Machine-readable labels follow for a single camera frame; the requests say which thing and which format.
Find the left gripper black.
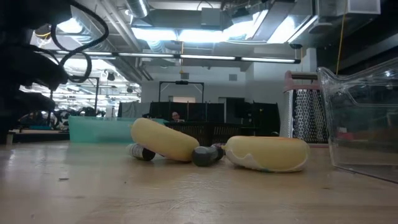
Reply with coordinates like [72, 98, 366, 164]
[0, 0, 74, 114]

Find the small dark labelled bottle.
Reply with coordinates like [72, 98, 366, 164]
[126, 142, 157, 162]

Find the dark marker pen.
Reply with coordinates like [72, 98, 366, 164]
[191, 144, 226, 167]

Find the teal translucent plastic bin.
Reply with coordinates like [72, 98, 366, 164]
[68, 116, 169, 144]

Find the black partition screen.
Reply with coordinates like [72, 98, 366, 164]
[117, 100, 281, 138]

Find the long ceiling light bar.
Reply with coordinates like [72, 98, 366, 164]
[55, 50, 302, 65]

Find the pink and steel box grater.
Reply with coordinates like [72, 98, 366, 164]
[279, 70, 330, 148]

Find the clear plastic bin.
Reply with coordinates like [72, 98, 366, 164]
[317, 57, 398, 184]

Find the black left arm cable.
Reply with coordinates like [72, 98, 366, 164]
[50, 0, 110, 84]

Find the black gantry frame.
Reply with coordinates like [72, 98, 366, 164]
[158, 80, 205, 103]

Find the yellow hanging cable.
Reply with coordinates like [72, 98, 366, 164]
[335, 0, 348, 75]

